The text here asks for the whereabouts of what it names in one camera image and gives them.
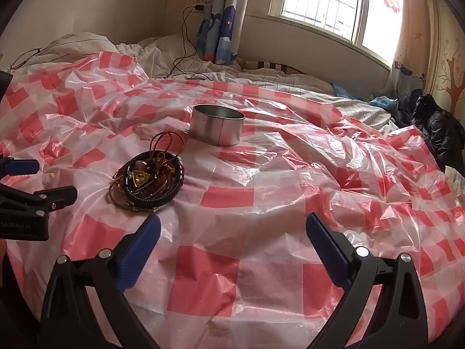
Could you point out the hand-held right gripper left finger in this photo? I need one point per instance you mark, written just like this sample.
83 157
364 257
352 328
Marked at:
140 251

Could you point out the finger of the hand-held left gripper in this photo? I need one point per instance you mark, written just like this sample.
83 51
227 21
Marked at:
43 198
21 167

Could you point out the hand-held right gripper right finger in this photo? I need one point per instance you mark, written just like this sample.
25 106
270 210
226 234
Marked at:
327 249

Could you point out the round metal tin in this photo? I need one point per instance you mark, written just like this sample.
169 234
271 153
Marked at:
217 125

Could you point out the red checkered plastic sheet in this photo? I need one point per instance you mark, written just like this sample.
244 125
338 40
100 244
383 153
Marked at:
261 178

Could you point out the white paper sheet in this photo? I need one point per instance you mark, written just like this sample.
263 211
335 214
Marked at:
457 185

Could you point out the blue plastic bag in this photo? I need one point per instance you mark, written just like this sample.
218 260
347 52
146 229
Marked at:
383 102

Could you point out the light blue cloth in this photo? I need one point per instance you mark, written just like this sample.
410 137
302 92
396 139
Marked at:
341 91

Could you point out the black jacket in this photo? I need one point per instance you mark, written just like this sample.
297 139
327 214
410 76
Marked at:
436 131

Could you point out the striped pillow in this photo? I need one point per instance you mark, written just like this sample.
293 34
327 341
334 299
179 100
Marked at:
267 65

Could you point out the pink cartoon curtain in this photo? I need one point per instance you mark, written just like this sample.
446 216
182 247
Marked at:
412 43

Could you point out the black phone charger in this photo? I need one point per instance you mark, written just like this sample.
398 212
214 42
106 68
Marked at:
199 7

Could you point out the blue cartoon curtain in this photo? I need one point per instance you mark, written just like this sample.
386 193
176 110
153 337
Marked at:
221 25

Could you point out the barred window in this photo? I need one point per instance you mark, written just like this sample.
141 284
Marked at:
327 3

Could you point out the white wall socket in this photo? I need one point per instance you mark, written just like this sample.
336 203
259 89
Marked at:
202 0

